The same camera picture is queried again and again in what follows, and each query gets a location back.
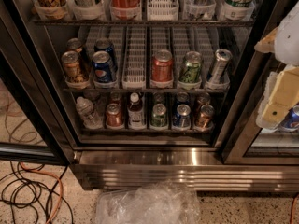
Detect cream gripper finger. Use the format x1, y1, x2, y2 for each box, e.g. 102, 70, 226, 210
256, 65, 299, 129
254, 28, 278, 53

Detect blue pepsi can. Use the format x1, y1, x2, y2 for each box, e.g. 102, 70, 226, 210
92, 51, 116, 83
93, 37, 118, 71

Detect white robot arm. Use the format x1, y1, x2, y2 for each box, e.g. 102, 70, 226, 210
254, 2, 299, 129

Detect blue can behind right door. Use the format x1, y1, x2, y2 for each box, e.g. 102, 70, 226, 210
279, 105, 299, 131

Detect silver slim can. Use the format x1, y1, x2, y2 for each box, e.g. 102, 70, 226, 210
206, 49, 233, 84

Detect orange can bottom shelf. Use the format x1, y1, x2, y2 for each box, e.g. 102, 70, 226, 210
195, 105, 215, 128

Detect green can middle shelf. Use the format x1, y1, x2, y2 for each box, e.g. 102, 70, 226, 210
178, 51, 203, 84

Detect blue can bottom shelf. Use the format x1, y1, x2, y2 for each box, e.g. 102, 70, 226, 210
173, 104, 191, 129

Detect red can middle shelf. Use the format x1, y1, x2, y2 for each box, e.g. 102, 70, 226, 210
151, 49, 173, 82

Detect steel fridge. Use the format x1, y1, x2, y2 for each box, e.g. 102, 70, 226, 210
0, 0, 299, 194

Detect green can bottom shelf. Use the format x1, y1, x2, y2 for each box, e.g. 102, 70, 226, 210
150, 103, 167, 128

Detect copper can bottom shelf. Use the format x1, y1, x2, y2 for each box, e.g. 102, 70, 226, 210
106, 103, 123, 127

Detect rear gold brown can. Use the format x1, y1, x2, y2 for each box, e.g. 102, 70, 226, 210
65, 37, 92, 70

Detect gold brown can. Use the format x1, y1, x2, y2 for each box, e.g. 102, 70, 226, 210
65, 37, 92, 70
61, 50, 89, 83

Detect front gold brown can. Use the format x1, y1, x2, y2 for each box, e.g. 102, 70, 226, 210
61, 50, 89, 83

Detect open glass fridge door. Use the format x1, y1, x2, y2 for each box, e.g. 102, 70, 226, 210
0, 16, 72, 165

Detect dark drink bottle white cap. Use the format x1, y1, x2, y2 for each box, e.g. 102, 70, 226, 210
127, 92, 146, 130

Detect clear plastic bag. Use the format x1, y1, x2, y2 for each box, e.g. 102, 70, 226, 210
95, 181, 200, 224

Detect clear water bottle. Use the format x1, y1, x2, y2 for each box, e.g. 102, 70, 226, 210
76, 97, 102, 130

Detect orange cable right edge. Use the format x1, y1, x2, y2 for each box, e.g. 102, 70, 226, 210
289, 193, 299, 224

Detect orange cable on floor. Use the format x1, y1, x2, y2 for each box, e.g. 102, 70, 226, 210
18, 161, 64, 224

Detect black cables on floor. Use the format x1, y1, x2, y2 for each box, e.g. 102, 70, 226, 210
0, 161, 75, 224

